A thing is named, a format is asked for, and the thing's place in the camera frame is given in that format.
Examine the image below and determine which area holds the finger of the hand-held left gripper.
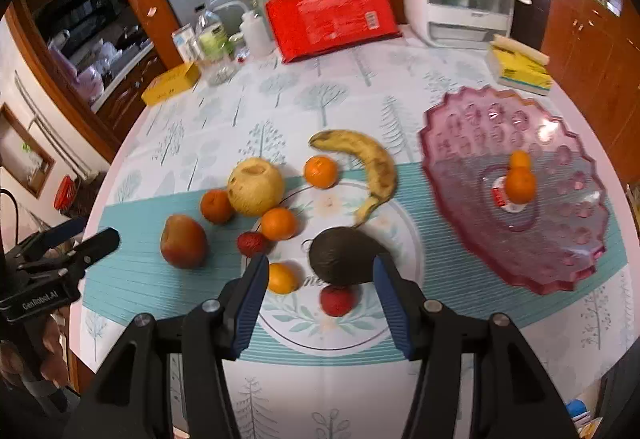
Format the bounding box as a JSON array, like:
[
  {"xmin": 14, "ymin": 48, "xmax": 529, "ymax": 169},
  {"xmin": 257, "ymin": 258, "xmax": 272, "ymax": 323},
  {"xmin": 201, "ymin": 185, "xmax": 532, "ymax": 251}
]
[
  {"xmin": 64, "ymin": 227, "xmax": 121, "ymax": 268},
  {"xmin": 22, "ymin": 218, "xmax": 87, "ymax": 254}
]

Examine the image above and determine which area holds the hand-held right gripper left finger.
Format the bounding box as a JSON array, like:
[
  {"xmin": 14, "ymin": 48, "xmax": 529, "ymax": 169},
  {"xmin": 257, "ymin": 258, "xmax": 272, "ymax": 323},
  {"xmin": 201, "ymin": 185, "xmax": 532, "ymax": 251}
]
[{"xmin": 62, "ymin": 253, "xmax": 271, "ymax": 439}]

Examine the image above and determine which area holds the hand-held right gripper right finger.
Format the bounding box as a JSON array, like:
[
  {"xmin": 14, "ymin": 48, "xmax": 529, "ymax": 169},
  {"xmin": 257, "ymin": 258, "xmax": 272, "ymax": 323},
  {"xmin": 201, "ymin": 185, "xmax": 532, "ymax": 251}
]
[{"xmin": 372, "ymin": 251, "xmax": 581, "ymax": 439}]

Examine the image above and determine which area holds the red strawberry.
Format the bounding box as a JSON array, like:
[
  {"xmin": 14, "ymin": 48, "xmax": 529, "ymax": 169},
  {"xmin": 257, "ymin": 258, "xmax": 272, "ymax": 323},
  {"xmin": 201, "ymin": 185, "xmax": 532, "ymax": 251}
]
[
  {"xmin": 236, "ymin": 231, "xmax": 269, "ymax": 257},
  {"xmin": 320, "ymin": 285, "xmax": 358, "ymax": 317}
]

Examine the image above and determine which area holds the dark avocado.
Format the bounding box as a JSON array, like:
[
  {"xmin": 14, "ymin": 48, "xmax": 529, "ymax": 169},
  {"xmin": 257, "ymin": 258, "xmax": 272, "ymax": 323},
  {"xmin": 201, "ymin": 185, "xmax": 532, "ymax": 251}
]
[{"xmin": 307, "ymin": 227, "xmax": 393, "ymax": 287}]

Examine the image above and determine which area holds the red apple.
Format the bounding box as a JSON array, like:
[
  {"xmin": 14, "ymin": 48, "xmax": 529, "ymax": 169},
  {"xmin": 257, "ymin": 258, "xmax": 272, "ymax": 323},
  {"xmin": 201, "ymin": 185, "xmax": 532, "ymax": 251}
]
[{"xmin": 160, "ymin": 214, "xmax": 208, "ymax": 269}]

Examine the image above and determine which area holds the yellow pear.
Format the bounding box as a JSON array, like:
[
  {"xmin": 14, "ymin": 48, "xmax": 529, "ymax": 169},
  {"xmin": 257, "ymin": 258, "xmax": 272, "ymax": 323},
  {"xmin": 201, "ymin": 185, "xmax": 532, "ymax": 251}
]
[{"xmin": 227, "ymin": 158, "xmax": 285, "ymax": 217}]

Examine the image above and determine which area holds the pink glass plate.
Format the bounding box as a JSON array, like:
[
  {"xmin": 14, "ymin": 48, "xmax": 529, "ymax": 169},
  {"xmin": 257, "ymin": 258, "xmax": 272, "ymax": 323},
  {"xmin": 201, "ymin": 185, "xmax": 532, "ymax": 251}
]
[{"xmin": 417, "ymin": 86, "xmax": 613, "ymax": 296}]

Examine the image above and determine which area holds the spotted yellow banana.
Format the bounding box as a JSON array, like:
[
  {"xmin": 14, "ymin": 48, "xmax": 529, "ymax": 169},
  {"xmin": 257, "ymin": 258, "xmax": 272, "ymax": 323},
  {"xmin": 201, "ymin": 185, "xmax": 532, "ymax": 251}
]
[{"xmin": 308, "ymin": 129, "xmax": 398, "ymax": 229}]

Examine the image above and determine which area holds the person's left hand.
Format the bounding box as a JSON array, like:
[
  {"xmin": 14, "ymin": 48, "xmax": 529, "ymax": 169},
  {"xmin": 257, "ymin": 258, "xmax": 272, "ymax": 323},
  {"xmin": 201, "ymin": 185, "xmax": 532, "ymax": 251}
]
[{"xmin": 42, "ymin": 316, "xmax": 71, "ymax": 387}]

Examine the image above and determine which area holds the red basket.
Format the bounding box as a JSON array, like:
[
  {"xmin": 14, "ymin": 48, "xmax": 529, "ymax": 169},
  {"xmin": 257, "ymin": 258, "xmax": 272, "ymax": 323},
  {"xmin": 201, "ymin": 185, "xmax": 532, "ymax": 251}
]
[{"xmin": 54, "ymin": 175, "xmax": 76, "ymax": 212}]

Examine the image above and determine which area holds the yellow flat box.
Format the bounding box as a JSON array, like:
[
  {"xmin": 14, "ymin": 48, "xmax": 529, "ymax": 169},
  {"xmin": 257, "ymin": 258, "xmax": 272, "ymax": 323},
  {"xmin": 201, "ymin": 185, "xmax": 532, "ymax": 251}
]
[{"xmin": 141, "ymin": 62, "xmax": 201, "ymax": 106}]

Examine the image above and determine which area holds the small white box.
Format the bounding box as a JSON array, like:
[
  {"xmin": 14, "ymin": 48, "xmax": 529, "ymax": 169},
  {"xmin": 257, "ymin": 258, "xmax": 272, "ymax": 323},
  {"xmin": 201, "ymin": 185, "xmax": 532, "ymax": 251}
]
[{"xmin": 172, "ymin": 25, "xmax": 201, "ymax": 65}]

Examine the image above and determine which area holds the clear plastic bottle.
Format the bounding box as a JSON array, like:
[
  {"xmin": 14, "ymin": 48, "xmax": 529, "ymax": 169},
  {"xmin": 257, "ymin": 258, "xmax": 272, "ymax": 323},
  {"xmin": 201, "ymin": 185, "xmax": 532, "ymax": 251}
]
[{"xmin": 194, "ymin": 5, "xmax": 235, "ymax": 62}]

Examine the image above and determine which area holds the tree print tablecloth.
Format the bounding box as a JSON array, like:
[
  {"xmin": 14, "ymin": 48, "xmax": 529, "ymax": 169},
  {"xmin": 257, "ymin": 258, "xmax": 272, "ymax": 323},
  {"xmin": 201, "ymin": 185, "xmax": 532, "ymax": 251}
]
[{"xmin": 70, "ymin": 26, "xmax": 636, "ymax": 439}]

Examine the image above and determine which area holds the white squeeze bottle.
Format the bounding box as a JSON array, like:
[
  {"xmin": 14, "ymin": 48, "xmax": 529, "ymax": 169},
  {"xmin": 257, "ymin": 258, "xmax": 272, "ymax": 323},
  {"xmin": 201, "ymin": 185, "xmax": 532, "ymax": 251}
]
[{"xmin": 210, "ymin": 2, "xmax": 276, "ymax": 57}]

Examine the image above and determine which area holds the red snack package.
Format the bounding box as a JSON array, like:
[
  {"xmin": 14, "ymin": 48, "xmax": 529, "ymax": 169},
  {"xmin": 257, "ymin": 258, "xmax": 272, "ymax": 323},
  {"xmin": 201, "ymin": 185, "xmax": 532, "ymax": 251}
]
[{"xmin": 264, "ymin": 0, "xmax": 403, "ymax": 65}]

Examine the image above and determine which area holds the wooden cabinet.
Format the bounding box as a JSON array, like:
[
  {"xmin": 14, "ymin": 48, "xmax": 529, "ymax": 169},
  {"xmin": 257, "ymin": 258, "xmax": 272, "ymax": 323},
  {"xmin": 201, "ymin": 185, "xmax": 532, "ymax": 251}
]
[{"xmin": 540, "ymin": 0, "xmax": 640, "ymax": 170}]

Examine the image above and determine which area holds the black cable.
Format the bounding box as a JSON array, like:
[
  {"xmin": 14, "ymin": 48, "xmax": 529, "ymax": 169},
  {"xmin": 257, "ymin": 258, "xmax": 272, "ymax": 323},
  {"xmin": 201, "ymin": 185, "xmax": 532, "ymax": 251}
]
[{"xmin": 0, "ymin": 188, "xmax": 20, "ymax": 245}]

